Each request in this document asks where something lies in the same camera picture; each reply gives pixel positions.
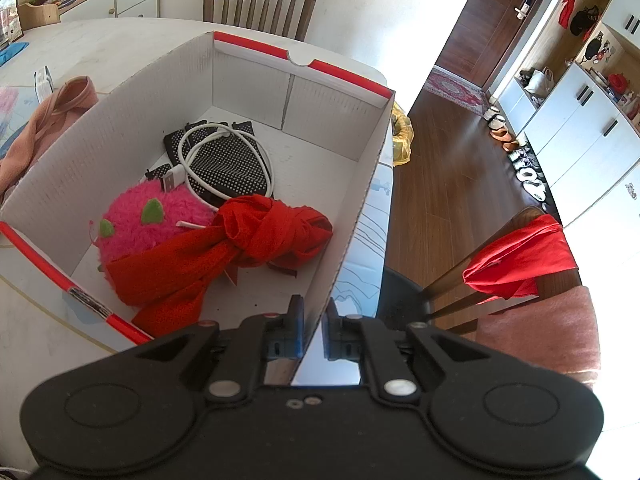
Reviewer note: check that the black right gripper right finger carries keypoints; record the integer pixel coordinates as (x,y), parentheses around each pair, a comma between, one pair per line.
(376,350)

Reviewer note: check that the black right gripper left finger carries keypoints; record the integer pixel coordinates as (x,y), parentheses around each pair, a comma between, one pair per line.
(246,351)

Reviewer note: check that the white cardboard box red rim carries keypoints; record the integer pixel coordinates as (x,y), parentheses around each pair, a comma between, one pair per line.
(322,126)

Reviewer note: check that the black polka dot pouch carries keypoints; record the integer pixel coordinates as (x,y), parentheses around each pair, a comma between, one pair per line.
(216,161)

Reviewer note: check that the pink fabric garment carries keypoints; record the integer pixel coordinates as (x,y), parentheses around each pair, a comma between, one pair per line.
(50,120)

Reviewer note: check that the dark wooden chair right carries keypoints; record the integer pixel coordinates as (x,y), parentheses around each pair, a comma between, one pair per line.
(461,307)

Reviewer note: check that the red knotted cloth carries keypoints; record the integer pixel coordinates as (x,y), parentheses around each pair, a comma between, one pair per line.
(167,283)

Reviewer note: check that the red cloth on chair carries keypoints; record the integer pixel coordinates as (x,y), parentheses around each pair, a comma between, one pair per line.
(509,266)

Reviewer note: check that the pink fuzzy plush toy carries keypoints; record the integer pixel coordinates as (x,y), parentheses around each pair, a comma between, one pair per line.
(138,237)

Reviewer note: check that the yellow plastic bag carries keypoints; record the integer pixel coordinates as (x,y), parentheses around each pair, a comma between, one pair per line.
(403,135)

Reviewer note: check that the pink towel on chair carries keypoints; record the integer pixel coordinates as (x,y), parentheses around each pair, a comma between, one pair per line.
(559,333)

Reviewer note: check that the black white floor mat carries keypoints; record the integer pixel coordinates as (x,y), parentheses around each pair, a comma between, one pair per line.
(530,176)

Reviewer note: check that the red patterned doormat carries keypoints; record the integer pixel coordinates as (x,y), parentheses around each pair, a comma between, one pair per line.
(456,89)

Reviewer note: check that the white shoe cabinet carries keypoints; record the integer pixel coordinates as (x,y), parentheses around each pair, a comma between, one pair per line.
(574,101)

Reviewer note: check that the wooden slat-back chair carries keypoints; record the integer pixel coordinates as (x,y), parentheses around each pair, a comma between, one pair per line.
(286,18)

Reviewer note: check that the brown wooden door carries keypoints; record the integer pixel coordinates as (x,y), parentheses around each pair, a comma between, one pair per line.
(485,34)

